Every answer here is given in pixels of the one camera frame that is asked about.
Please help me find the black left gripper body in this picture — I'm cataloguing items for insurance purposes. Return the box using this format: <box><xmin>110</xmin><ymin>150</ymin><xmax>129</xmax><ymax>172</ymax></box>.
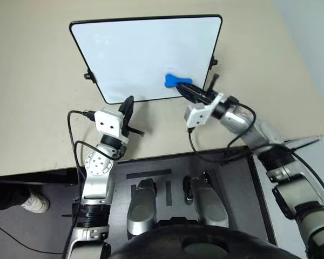
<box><xmin>120</xmin><ymin>112</ymin><xmax>131</xmax><ymax>138</ymax></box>

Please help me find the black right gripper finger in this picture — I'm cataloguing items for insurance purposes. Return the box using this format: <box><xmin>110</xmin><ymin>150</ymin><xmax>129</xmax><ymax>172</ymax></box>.
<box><xmin>177</xmin><ymin>87</ymin><xmax>206</xmax><ymax>104</ymax></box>
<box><xmin>178</xmin><ymin>83</ymin><xmax>207</xmax><ymax>97</ymax></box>

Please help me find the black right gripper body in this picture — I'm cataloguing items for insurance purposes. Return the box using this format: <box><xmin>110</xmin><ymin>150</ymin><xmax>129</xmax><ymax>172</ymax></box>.
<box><xmin>200</xmin><ymin>91</ymin><xmax>219</xmax><ymax>105</ymax></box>

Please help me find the blue bone-shaped eraser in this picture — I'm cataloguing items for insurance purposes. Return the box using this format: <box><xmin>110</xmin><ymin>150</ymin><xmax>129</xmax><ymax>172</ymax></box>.
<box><xmin>164</xmin><ymin>73</ymin><xmax>193</xmax><ymax>89</ymax></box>

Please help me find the black whiteboard stand leg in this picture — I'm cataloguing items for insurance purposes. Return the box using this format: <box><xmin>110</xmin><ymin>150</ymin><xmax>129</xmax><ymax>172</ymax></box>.
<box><xmin>206</xmin><ymin>73</ymin><xmax>220</xmax><ymax>94</ymax></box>

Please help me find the grey tape strip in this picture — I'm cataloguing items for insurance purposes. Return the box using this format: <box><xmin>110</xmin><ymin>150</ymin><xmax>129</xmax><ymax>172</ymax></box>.
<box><xmin>165</xmin><ymin>181</ymin><xmax>173</xmax><ymax>207</ymax></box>
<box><xmin>126</xmin><ymin>169</ymin><xmax>172</xmax><ymax>180</ymax></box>

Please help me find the silver robot leg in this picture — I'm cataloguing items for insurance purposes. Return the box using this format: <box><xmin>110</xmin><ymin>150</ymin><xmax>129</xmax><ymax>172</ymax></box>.
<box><xmin>126</xmin><ymin>178</ymin><xmax>158</xmax><ymax>241</ymax></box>
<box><xmin>183</xmin><ymin>171</ymin><xmax>230</xmax><ymax>230</ymax></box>

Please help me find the black floor platform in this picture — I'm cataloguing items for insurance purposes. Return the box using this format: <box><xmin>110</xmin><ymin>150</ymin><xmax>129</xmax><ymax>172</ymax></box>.
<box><xmin>107</xmin><ymin>146</ymin><xmax>276</xmax><ymax>245</ymax></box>

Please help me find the white sneaker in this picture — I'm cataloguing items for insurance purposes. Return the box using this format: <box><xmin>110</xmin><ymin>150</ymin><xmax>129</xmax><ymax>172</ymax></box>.
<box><xmin>20</xmin><ymin>188</ymin><xmax>51</xmax><ymax>214</ymax></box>

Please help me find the black rounded robot torso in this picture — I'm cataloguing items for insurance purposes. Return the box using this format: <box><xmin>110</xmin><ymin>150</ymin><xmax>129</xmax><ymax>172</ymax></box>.
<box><xmin>107</xmin><ymin>224</ymin><xmax>306</xmax><ymax>259</ymax></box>

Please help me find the dark trouser leg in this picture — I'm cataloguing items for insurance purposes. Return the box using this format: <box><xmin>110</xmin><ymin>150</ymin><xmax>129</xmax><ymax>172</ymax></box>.
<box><xmin>0</xmin><ymin>182</ymin><xmax>33</xmax><ymax>214</ymax></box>

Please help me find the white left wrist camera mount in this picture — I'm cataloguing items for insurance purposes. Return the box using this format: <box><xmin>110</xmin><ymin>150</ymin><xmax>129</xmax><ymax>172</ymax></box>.
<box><xmin>93</xmin><ymin>107</ymin><xmax>125</xmax><ymax>137</ymax></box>

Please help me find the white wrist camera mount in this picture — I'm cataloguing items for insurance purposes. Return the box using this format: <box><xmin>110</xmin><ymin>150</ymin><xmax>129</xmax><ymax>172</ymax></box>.
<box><xmin>93</xmin><ymin>107</ymin><xmax>125</xmax><ymax>137</ymax></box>
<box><xmin>185</xmin><ymin>93</ymin><xmax>228</xmax><ymax>129</ymax></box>

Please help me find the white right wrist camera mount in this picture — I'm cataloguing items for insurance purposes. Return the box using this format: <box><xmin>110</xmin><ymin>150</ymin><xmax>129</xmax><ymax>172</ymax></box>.
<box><xmin>185</xmin><ymin>93</ymin><xmax>228</xmax><ymax>129</ymax></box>

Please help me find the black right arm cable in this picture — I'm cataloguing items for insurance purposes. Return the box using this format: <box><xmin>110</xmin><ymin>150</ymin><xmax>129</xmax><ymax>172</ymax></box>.
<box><xmin>187</xmin><ymin>96</ymin><xmax>324</xmax><ymax>214</ymax></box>

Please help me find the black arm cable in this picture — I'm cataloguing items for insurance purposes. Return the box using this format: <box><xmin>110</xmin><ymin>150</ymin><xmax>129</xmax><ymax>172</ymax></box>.
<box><xmin>187</xmin><ymin>96</ymin><xmax>324</xmax><ymax>214</ymax></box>
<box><xmin>66</xmin><ymin>109</ymin><xmax>119</xmax><ymax>189</ymax></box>

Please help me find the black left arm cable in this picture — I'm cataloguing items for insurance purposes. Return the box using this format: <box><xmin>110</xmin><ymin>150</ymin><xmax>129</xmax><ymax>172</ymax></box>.
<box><xmin>66</xmin><ymin>109</ymin><xmax>119</xmax><ymax>189</ymax></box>

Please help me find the whiteboard with black frame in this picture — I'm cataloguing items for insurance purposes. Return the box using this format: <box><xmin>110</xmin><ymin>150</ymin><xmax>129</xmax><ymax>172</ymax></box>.
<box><xmin>69</xmin><ymin>13</ymin><xmax>224</xmax><ymax>105</ymax></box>

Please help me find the thin black floor cable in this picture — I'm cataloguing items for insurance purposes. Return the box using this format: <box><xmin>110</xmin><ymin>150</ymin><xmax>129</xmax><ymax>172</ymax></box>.
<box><xmin>0</xmin><ymin>213</ymin><xmax>65</xmax><ymax>255</ymax></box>

